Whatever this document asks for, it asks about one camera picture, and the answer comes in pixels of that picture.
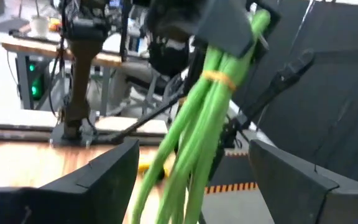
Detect person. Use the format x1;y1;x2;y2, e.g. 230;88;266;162
110;0;211;116

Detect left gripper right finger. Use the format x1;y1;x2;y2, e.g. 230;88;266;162
249;139;340;224

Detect yellow toy banana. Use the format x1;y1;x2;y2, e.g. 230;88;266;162
137;162;168;175

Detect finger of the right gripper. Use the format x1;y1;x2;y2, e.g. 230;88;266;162
194;0;256;58
257;1;282;60

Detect white cup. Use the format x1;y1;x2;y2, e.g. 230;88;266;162
29;14;50;39

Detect green long bean bundle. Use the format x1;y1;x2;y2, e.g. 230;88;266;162
131;9;272;224

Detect black angled support strut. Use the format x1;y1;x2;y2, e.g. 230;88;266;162
231;48;317;126

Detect dark room divider panels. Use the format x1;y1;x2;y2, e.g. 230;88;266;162
231;0;358;189

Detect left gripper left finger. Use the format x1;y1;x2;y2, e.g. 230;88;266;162
38;139;140;224

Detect yellow rubber band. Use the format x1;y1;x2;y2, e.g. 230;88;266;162
201;69;237;92

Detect black computer tower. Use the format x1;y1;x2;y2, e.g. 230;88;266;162
16;55;48;102

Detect wooden top desk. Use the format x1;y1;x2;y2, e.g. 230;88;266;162
1;33;124;116

